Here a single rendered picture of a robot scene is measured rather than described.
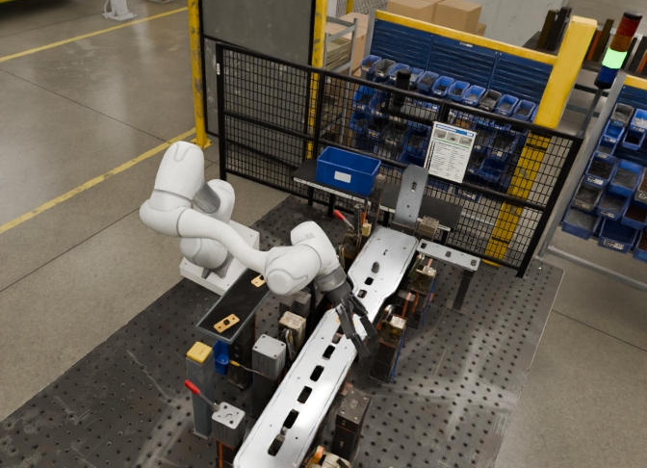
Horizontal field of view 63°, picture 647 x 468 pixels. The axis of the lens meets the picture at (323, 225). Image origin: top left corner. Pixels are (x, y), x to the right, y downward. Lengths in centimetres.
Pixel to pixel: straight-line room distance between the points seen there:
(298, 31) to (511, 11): 488
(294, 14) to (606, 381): 319
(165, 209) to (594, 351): 295
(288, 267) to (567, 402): 245
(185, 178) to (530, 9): 708
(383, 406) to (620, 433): 168
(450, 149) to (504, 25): 593
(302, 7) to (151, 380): 274
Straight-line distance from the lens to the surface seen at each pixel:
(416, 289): 240
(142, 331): 250
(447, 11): 643
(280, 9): 413
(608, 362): 389
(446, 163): 274
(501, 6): 850
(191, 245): 235
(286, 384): 191
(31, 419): 235
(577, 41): 250
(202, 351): 179
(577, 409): 353
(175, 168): 182
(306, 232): 154
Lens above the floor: 256
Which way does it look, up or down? 38 degrees down
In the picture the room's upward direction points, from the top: 7 degrees clockwise
